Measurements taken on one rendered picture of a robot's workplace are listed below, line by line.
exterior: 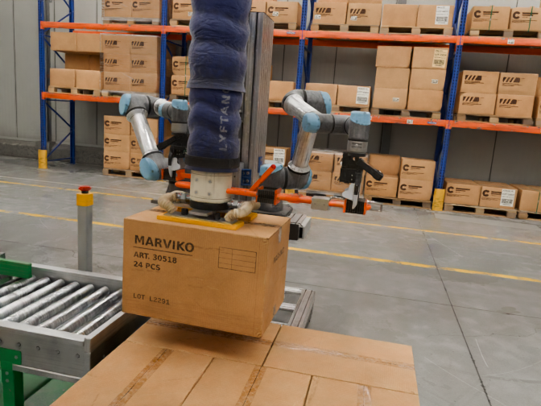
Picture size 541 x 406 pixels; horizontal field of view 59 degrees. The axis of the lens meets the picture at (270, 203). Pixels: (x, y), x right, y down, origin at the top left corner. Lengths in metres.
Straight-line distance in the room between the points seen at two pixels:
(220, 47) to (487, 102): 7.59
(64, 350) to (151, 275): 0.46
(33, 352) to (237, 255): 0.94
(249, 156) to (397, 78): 6.60
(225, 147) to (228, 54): 0.35
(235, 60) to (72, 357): 1.34
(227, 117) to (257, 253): 0.54
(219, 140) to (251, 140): 0.72
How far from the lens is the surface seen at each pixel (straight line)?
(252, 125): 2.58
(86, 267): 3.00
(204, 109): 1.88
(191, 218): 1.91
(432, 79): 9.02
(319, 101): 2.23
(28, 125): 13.26
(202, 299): 1.92
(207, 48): 1.88
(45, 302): 2.62
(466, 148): 10.41
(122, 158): 10.36
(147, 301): 2.03
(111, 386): 1.88
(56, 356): 2.19
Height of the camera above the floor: 1.53
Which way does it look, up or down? 11 degrees down
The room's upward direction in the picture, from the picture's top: 4 degrees clockwise
